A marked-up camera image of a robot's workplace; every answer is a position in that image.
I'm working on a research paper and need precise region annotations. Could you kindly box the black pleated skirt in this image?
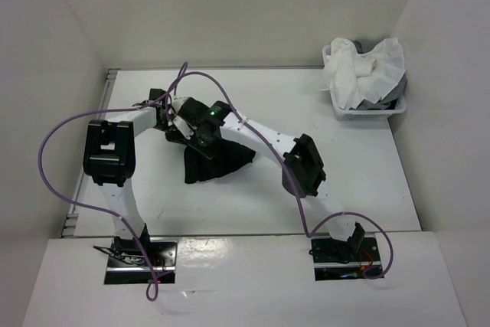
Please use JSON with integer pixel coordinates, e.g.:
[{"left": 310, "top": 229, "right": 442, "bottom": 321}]
[{"left": 184, "top": 140, "right": 256, "bottom": 184}]

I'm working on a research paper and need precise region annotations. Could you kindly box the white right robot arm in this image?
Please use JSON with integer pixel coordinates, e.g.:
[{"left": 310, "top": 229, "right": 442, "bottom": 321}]
[{"left": 171, "top": 97, "right": 364, "bottom": 260}]

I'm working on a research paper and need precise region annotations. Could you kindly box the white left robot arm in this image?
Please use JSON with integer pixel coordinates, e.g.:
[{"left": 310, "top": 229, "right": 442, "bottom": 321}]
[{"left": 83, "top": 89, "right": 187, "bottom": 266}]

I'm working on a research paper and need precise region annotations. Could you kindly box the white plastic laundry basket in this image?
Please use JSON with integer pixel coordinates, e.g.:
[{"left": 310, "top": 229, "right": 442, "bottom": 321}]
[{"left": 322, "top": 44, "right": 407, "bottom": 121}]

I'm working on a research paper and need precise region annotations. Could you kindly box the white crumpled cloth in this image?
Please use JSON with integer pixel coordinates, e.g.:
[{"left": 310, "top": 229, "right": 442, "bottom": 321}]
[{"left": 317, "top": 37, "right": 406, "bottom": 110}]

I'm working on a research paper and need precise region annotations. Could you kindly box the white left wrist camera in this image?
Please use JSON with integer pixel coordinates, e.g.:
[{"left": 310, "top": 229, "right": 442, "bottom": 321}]
[{"left": 169, "top": 97, "right": 188, "bottom": 113}]

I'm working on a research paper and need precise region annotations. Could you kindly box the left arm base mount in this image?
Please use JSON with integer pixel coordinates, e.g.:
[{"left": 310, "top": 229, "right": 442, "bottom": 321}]
[{"left": 93, "top": 238, "right": 178, "bottom": 285}]

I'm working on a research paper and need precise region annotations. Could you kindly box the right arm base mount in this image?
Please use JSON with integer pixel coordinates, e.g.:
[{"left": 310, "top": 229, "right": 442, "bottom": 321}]
[{"left": 309, "top": 234, "right": 384, "bottom": 281}]

